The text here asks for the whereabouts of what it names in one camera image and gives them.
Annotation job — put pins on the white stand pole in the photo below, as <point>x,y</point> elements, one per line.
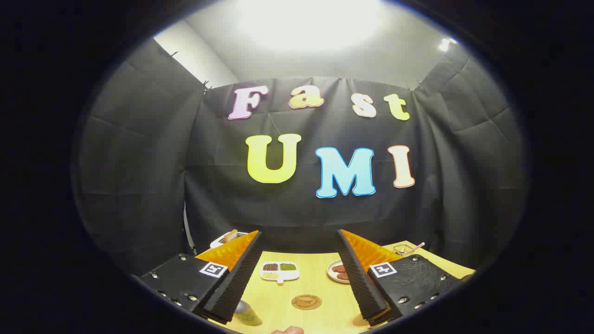
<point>187,232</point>

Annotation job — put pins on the white divided bean dish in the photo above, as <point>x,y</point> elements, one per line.
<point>280,273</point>

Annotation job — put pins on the round wooden coaster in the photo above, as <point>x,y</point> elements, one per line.
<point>306,302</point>

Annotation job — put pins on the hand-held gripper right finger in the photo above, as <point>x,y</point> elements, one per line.
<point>357,278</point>

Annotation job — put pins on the white toaster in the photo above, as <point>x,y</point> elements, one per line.
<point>217,242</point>

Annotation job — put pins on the silver green juice bottle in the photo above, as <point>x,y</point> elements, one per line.
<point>248,315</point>

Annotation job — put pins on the brown meat piece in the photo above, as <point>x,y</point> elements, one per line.
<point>338,268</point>
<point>343,276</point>

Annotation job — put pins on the wooden table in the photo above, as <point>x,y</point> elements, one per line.
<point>315,285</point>

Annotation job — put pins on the white oval plate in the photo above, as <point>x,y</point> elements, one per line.
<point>331,273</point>

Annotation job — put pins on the small ceiling light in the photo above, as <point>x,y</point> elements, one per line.
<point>444,44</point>

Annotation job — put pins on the toast slice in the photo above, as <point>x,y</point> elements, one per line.
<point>230,235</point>

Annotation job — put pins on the black backdrop cloth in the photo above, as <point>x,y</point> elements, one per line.
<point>297,213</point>

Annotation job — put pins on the pink striped straw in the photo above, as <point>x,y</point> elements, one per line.
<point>417,245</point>

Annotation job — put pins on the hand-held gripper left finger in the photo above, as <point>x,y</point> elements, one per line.
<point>236,283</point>

